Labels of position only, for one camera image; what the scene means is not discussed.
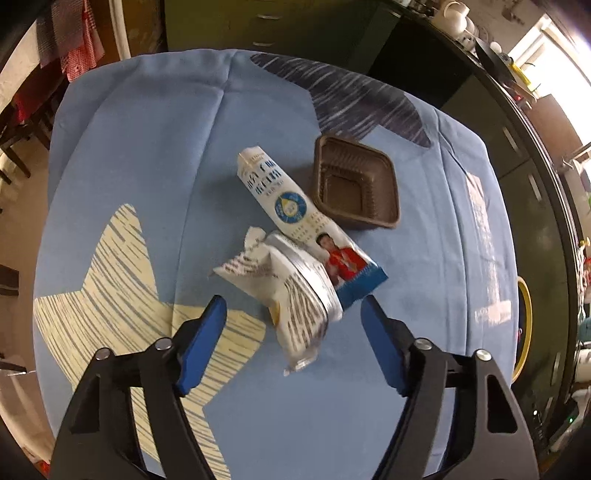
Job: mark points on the blue star-printed cloth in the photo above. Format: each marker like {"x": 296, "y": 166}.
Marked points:
{"x": 152, "y": 152}

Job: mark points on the crushed white foil-lined carton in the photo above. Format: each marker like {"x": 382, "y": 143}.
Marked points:
{"x": 295, "y": 323}

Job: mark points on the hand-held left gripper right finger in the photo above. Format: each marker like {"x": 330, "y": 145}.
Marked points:
{"x": 383, "y": 346}

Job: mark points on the brown plastic tray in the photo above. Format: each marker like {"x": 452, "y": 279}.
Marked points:
{"x": 355, "y": 184}

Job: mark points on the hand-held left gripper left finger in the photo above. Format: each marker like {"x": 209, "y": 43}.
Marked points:
{"x": 203, "y": 344}

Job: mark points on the dark wooden chair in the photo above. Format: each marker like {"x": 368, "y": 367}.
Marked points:
{"x": 27, "y": 124}

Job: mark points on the grey checkered cloth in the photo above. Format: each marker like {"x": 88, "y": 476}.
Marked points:
{"x": 48, "y": 32}

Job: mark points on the white mug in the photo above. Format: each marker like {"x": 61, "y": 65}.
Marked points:
{"x": 455, "y": 16}

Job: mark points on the red checkered cloth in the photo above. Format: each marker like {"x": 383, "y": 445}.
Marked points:
{"x": 81, "y": 55}

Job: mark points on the metal-edged counter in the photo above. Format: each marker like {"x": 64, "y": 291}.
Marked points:
{"x": 531, "y": 120}

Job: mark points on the yellow-rimmed teal bin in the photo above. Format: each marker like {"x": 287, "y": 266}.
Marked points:
{"x": 527, "y": 304}

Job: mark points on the white milk carton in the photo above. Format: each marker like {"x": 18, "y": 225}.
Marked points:
{"x": 281, "y": 198}

